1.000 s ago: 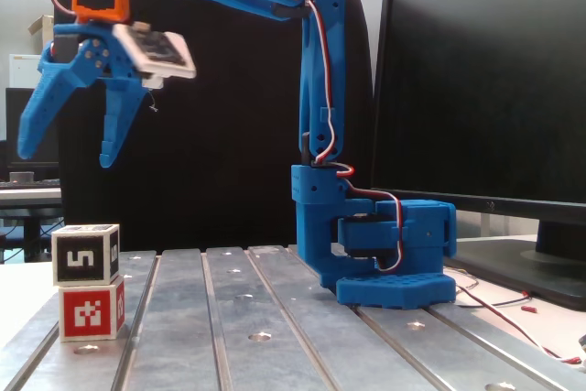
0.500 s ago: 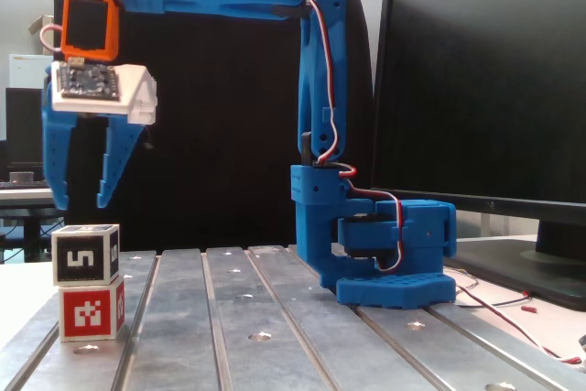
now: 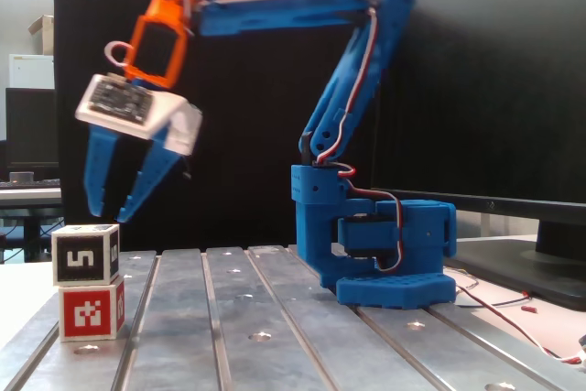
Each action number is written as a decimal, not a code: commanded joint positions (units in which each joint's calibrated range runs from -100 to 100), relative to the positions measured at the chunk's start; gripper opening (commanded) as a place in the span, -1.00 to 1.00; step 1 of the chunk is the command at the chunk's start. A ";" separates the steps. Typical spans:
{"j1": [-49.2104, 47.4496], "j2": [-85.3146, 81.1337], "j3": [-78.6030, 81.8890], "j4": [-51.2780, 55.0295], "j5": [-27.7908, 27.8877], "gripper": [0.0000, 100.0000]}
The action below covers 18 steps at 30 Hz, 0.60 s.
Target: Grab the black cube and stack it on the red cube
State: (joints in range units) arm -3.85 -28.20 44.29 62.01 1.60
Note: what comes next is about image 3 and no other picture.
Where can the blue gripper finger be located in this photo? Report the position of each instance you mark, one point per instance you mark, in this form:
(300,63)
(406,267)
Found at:
(100,166)
(148,176)

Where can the black cube with white marker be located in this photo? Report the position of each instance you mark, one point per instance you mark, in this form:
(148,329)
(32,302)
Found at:
(80,258)

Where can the red cube with white marker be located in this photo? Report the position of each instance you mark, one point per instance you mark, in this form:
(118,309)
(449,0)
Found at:
(87,311)

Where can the dark keyboard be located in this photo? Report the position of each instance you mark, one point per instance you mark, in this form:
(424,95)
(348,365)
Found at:
(41,183)

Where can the white background desk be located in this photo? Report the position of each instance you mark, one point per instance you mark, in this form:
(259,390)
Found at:
(27,196)

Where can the grey round container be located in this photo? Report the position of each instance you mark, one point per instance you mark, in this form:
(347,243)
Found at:
(21,177)

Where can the small black background monitor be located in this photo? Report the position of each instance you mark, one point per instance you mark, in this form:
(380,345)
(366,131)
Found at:
(29,125)

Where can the black office chair backrest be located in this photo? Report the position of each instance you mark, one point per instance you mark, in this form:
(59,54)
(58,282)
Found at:
(252,134)

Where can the white cabinet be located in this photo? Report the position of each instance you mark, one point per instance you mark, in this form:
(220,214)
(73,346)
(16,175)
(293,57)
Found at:
(29,71)

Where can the open cardboard box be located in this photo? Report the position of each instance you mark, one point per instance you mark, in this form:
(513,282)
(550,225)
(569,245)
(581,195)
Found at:
(45,36)

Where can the large black monitor with stand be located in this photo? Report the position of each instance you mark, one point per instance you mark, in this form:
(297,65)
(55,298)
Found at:
(503,66)

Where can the white mount with circuit board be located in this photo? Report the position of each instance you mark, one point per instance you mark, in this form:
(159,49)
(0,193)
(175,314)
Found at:
(165,116)

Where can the slotted aluminium base plate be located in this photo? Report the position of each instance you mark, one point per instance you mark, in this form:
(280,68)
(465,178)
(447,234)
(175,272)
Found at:
(320,354)

